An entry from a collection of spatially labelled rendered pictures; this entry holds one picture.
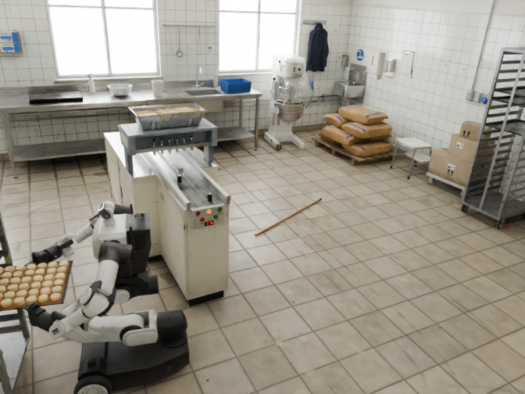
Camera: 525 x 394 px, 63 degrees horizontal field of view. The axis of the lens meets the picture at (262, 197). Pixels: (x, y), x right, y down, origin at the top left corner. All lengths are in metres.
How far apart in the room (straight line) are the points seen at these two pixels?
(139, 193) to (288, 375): 1.78
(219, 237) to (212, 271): 0.29
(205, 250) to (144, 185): 0.78
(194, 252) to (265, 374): 0.94
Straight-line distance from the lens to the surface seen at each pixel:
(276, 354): 3.07
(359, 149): 6.42
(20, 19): 6.46
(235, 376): 2.93
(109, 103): 5.89
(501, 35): 6.04
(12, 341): 3.23
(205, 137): 3.68
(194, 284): 3.29
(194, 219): 2.97
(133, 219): 2.49
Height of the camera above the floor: 2.16
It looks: 25 degrees down
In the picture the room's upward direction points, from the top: 3 degrees clockwise
